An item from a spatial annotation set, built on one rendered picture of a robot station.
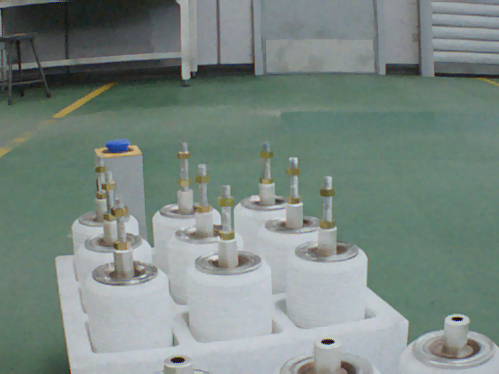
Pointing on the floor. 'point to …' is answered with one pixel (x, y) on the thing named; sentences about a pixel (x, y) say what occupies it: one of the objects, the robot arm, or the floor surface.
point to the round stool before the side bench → (18, 66)
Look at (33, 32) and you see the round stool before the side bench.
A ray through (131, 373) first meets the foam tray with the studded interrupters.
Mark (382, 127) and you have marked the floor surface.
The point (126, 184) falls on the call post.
